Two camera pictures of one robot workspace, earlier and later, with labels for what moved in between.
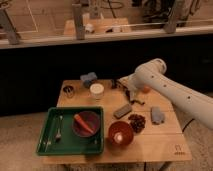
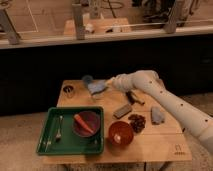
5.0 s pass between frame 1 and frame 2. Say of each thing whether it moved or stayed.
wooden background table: stayed
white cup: moved
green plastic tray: stayed
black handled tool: stayed
